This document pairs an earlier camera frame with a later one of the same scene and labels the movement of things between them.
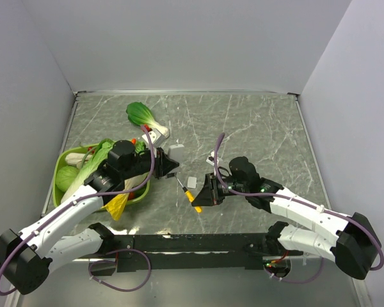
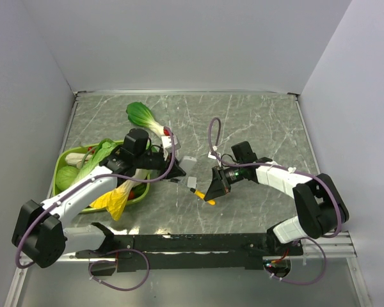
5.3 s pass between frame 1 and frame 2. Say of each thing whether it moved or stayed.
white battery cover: stayed
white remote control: moved
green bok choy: stayed
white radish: stayed
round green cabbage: stayed
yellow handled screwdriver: moved
